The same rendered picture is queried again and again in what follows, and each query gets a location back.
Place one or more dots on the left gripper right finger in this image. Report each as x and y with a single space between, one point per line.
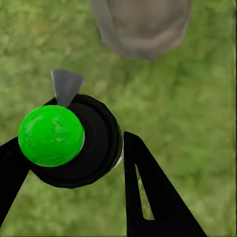
172 217

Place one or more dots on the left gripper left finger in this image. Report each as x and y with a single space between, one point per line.
13 170

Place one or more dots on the pesticide atomizer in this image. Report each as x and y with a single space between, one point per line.
72 140

